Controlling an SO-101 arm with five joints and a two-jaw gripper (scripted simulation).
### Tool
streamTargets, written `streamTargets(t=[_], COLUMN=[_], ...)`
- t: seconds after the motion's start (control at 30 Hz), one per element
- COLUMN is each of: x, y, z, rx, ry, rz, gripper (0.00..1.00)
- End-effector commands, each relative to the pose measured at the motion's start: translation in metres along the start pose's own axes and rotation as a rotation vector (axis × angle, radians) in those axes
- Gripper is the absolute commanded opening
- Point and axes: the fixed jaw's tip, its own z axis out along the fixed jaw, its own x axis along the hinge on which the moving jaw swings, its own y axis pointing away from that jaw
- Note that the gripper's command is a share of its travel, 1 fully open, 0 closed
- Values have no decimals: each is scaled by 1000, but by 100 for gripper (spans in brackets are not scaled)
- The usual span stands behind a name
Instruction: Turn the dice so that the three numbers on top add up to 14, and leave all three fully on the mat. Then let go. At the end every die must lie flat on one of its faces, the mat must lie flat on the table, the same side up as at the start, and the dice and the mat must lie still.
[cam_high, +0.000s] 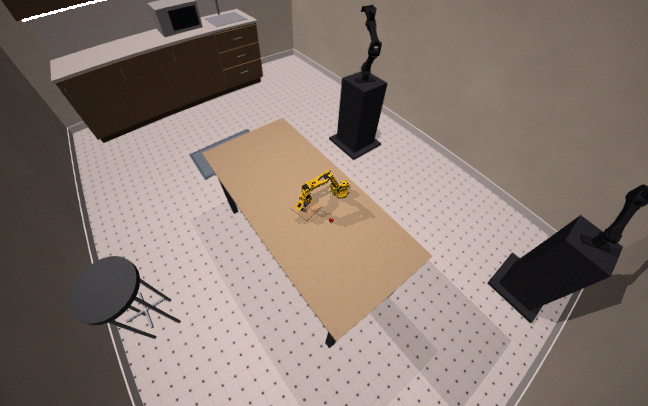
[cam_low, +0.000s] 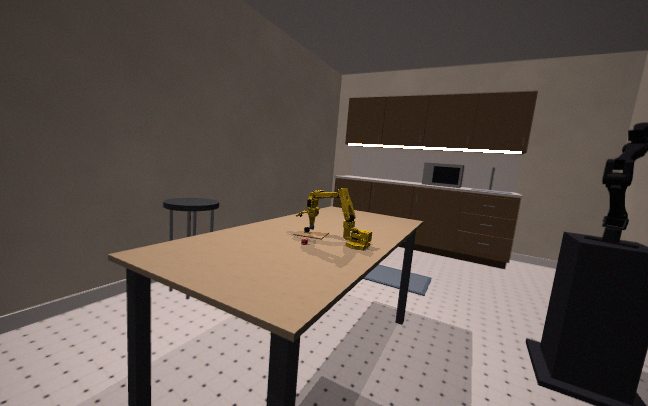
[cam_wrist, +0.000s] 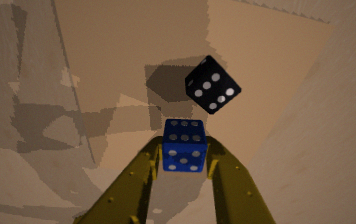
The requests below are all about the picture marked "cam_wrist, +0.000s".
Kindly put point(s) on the black die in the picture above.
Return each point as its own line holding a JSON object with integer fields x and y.
{"x": 210, "y": 86}

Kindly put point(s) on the blue die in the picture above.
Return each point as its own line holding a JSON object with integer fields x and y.
{"x": 184, "y": 145}

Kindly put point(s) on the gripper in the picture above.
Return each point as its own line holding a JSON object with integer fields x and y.
{"x": 236, "y": 197}

